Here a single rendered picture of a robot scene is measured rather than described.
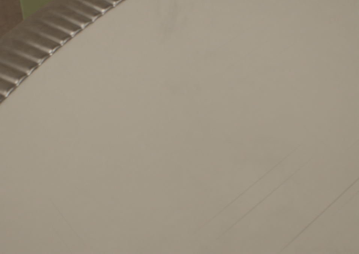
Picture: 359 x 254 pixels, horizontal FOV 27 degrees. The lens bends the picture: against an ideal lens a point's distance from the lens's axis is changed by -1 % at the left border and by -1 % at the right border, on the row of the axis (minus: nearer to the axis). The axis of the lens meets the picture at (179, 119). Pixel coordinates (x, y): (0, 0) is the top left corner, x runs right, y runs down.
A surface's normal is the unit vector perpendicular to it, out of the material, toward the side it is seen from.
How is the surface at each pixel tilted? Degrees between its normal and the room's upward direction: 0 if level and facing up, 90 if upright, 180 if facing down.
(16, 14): 0
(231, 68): 90
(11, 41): 92
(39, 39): 92
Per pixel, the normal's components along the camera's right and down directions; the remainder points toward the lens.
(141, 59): 0.00, -0.71
